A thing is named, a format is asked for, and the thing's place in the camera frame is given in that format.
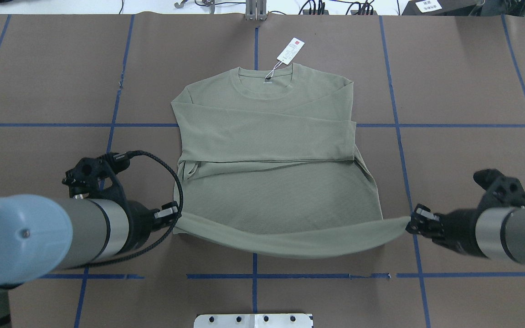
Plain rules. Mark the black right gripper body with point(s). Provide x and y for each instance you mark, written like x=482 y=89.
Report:
x=458 y=229

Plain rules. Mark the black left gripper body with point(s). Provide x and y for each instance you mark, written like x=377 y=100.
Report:
x=140 y=222

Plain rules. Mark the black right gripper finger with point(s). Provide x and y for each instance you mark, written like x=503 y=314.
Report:
x=422 y=228
x=424 y=214

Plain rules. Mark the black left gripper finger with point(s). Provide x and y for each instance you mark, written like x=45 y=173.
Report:
x=164 y=223
x=167 y=212

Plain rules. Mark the olive green long-sleeve shirt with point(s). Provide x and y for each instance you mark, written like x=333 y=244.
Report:
x=269 y=165

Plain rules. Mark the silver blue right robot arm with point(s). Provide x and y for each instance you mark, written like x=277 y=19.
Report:
x=494 y=233

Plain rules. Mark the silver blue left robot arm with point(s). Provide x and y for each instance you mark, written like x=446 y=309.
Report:
x=40 y=235

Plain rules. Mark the white paper hang tag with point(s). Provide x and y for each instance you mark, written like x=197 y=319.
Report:
x=287 y=55

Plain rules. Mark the black box white label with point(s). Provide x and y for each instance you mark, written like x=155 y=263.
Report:
x=441 y=7

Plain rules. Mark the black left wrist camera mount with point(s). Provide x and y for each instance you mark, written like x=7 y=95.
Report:
x=97 y=177

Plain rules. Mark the white central pedestal column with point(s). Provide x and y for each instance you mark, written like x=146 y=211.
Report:
x=255 y=320

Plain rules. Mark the aluminium frame post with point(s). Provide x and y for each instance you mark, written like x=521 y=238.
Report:
x=256 y=10

